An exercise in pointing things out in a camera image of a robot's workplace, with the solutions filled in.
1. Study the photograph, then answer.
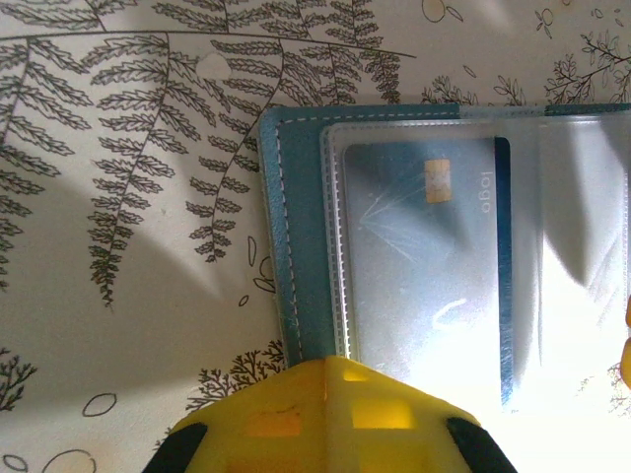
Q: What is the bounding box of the teal card holder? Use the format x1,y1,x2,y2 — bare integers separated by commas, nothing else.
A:
257,101,631,421

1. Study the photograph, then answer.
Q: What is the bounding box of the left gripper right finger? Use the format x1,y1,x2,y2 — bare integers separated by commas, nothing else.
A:
324,355,520,473

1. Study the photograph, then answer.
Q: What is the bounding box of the blue credit card with chip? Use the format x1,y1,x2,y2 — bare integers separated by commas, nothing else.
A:
342,136,515,413

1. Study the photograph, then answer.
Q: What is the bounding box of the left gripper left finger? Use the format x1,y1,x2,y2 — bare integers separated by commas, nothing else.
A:
141,357,329,473

